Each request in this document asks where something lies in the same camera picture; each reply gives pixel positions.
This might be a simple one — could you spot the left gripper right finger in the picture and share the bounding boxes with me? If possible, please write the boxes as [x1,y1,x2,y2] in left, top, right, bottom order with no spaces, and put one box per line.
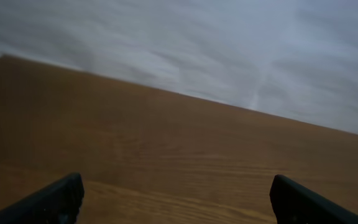
[268,174,358,224]

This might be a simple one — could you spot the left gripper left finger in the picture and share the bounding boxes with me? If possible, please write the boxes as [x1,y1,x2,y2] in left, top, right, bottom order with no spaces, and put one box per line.
[0,172,85,224]

